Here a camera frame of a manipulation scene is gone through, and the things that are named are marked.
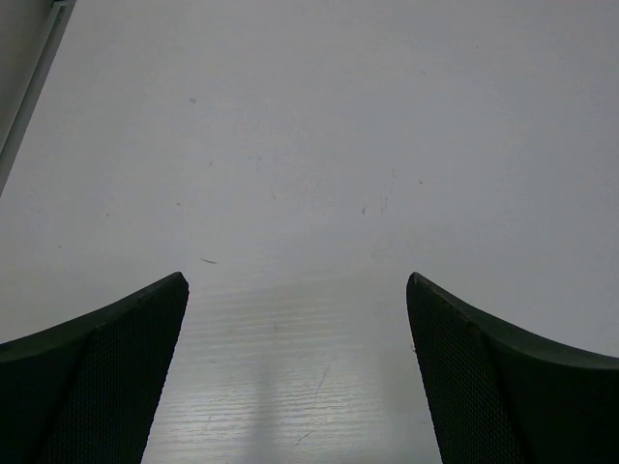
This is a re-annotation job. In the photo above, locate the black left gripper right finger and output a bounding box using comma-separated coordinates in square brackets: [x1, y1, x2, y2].
[406, 273, 618, 463]

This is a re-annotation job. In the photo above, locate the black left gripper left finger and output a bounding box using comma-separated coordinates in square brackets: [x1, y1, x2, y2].
[1, 272, 189, 463]

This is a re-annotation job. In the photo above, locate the aluminium table edge rail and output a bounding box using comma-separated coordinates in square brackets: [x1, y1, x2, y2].
[1, 1, 75, 186]

